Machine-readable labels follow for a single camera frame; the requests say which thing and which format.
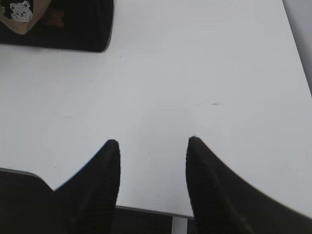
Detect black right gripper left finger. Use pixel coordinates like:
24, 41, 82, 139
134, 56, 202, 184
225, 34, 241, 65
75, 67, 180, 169
52, 139, 120, 234

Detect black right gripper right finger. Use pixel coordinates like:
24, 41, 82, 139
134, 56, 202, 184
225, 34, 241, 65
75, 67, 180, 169
186, 136, 312, 234

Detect black tote bag tan handles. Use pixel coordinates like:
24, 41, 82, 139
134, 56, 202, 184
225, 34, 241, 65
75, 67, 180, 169
0, 0, 115, 52

